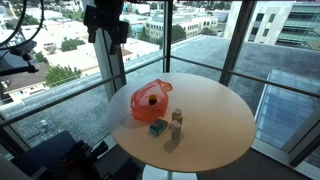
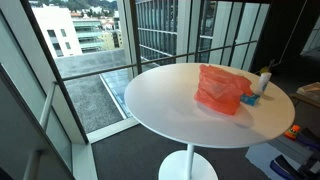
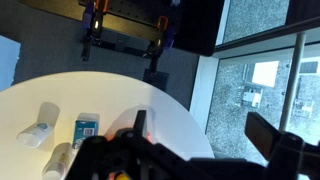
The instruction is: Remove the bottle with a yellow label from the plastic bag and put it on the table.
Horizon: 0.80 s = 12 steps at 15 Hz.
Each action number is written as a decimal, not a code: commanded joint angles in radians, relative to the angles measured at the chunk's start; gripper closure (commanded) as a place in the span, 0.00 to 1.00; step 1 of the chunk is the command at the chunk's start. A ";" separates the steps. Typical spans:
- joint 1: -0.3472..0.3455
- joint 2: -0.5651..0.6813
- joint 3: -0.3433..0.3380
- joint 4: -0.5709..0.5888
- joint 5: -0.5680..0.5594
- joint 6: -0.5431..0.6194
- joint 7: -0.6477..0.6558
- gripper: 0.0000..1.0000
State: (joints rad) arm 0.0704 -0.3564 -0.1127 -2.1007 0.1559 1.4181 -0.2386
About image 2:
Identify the red plastic bag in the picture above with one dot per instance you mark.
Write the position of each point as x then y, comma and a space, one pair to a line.
218, 91

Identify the white bottle blue label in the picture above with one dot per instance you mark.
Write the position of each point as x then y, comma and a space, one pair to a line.
263, 83

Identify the white bottle yellow-green cap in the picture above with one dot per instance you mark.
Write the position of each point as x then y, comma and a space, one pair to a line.
264, 70

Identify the metal window railing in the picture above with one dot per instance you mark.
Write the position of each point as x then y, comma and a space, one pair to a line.
160, 60

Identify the teal small box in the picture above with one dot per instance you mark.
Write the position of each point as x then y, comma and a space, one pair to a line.
250, 99

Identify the orange toy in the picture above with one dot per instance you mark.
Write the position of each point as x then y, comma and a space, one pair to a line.
292, 132

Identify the grey flat box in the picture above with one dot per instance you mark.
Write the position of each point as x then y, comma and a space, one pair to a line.
290, 149

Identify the stack of books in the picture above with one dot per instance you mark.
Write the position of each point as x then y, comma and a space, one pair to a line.
309, 92

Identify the white table pedestal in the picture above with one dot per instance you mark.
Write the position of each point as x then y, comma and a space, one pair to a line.
187, 166

